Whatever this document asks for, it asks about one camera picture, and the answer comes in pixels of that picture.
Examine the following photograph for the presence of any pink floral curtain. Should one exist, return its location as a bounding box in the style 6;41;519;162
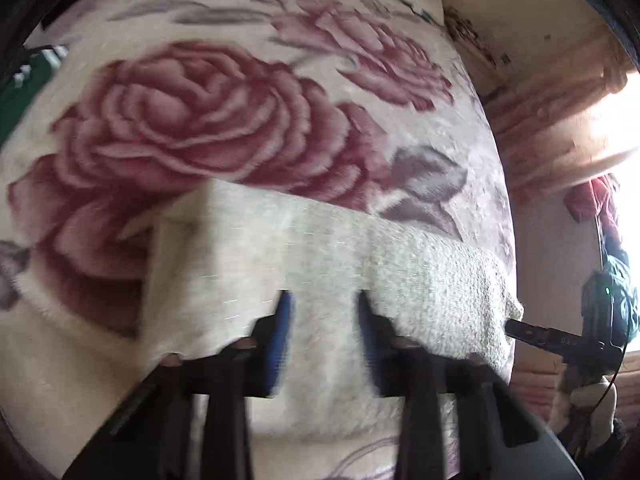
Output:
484;35;640;211

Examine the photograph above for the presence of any white knitted jacket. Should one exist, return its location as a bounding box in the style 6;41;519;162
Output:
142;179;524;443

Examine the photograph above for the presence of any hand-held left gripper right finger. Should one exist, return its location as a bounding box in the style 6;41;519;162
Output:
357;290;584;480

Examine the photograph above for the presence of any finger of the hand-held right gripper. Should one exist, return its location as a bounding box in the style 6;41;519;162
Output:
504;319;568;353

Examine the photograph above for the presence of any green folded garment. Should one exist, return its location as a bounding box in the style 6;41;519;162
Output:
0;44;69;144

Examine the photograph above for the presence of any teal cloth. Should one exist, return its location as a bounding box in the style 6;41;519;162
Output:
601;254;640;347

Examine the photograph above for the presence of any floral printed blanket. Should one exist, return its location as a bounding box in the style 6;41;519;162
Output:
0;0;518;480

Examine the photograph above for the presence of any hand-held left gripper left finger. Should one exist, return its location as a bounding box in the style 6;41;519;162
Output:
62;290;294;480

